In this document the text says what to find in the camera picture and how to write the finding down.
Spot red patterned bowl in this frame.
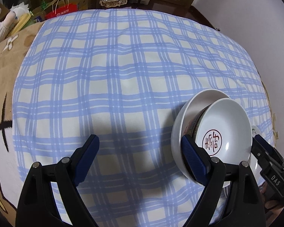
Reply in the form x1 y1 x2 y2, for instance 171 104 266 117
184 106 209 138
193 98 252 165

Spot white bowl orange label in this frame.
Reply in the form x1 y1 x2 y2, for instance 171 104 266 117
171 89 230 186

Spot large cherry plate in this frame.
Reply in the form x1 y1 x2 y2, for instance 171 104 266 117
217 124 262 181

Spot person right hand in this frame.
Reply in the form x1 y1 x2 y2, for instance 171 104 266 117
259 181 284 222

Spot blue checked blanket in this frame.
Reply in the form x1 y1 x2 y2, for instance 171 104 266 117
12 9 274 226

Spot red paper gift bag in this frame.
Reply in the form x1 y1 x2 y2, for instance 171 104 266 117
45 0 78 19

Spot cardboard box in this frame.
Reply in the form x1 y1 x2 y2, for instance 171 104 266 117
69 0 88 11

